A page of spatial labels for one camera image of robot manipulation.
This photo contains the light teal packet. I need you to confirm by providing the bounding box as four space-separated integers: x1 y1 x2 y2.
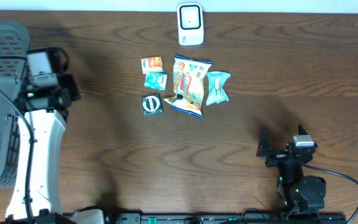
206 72 231 105

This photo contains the grey plastic mesh basket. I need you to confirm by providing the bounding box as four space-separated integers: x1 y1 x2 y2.
0 21 30 187

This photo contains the green Zam-Buk box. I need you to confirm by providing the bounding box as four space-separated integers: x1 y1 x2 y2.
141 93 163 116

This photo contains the teal tissue packet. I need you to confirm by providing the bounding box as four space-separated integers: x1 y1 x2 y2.
144 72 168 91

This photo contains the orange tissue packet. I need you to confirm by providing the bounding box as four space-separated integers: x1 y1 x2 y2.
141 56 163 75

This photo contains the yellow snack bag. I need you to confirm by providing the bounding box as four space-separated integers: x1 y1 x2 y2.
164 55 213 118

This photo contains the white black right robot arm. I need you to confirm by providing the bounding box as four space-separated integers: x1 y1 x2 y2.
256 125 326 219

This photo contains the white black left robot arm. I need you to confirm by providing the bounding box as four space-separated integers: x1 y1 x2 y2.
6 74 81 223

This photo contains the white barcode scanner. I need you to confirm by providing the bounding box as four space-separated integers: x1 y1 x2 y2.
177 3 204 46

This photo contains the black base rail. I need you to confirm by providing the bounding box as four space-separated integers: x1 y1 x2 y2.
65 207 347 224

